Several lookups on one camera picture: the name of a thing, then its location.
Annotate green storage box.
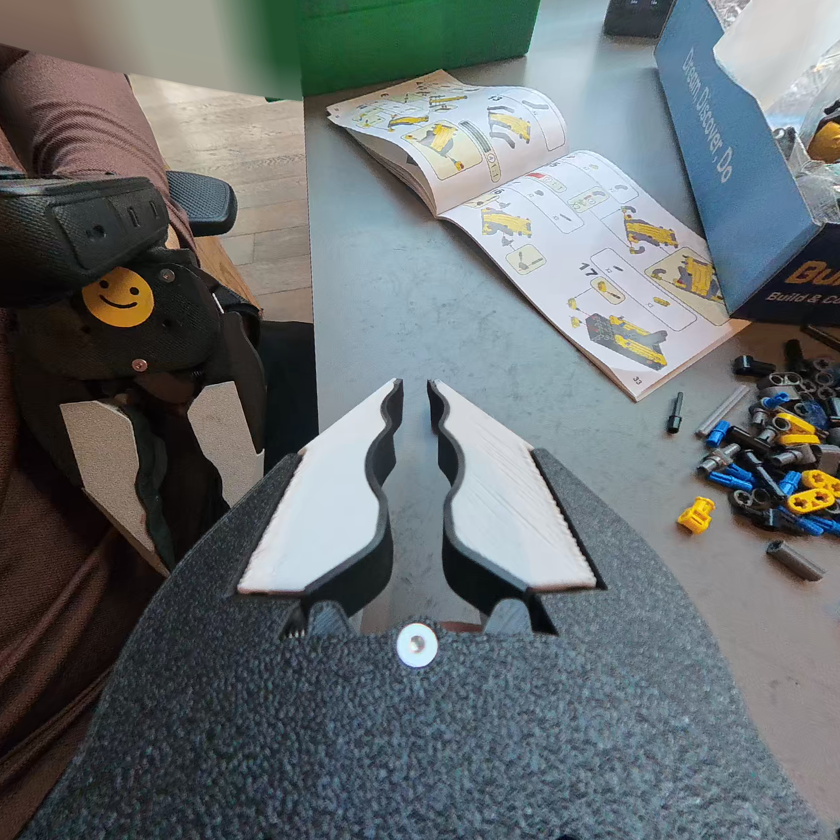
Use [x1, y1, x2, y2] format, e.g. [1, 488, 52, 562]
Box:
[298, 0, 542, 102]

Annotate grey desk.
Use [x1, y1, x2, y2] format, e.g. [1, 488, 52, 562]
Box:
[303, 0, 840, 831]

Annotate blue cardboard kit box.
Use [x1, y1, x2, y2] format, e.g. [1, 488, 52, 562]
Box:
[653, 0, 840, 326]

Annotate grey sleeve connector tube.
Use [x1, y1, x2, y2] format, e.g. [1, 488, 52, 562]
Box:
[766, 539, 826, 582]

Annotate yellow connector piece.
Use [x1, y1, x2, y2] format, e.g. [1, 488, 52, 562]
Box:
[677, 496, 716, 534]

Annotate small black electronic box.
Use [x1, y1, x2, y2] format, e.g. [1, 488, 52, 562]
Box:
[604, 0, 677, 38]

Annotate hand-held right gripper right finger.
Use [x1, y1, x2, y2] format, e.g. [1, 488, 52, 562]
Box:
[427, 378, 600, 614]

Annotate light grey ribbed axle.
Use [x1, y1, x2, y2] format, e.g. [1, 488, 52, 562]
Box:
[696, 385, 750, 438]

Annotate bundle of clear plastic bags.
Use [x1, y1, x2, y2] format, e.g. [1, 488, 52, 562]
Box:
[712, 0, 840, 224]

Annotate pile of mixed small pieces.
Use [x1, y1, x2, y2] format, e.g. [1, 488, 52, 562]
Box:
[696, 338, 840, 539]

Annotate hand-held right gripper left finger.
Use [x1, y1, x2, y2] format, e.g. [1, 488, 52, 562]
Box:
[236, 377, 406, 616]

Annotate yellow black wheel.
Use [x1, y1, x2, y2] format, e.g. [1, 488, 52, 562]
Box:
[806, 98, 840, 165]

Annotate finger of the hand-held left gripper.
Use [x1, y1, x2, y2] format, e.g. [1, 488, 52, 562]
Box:
[59, 400, 179, 576]
[164, 381, 265, 526]

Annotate white building instruction booklet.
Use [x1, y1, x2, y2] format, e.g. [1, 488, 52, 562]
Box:
[326, 69, 752, 403]

